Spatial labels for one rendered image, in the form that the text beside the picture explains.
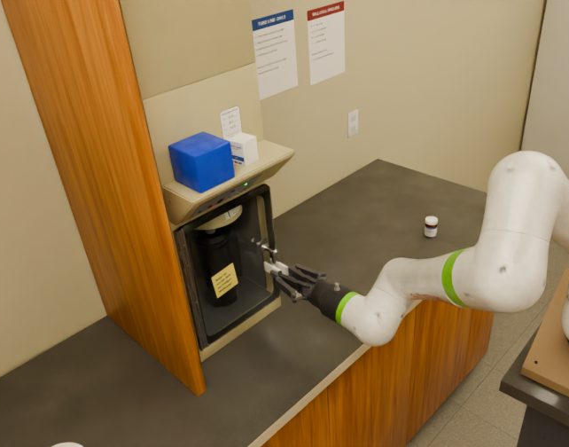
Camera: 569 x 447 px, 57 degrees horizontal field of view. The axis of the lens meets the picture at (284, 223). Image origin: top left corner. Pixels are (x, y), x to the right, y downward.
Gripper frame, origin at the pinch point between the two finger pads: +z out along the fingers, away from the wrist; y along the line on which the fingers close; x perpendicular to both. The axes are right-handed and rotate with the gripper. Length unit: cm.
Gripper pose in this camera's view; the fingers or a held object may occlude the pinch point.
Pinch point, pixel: (276, 268)
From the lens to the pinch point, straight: 151.4
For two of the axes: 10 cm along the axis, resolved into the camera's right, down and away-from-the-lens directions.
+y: -7.1, 4.2, -5.7
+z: -7.0, -3.3, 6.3
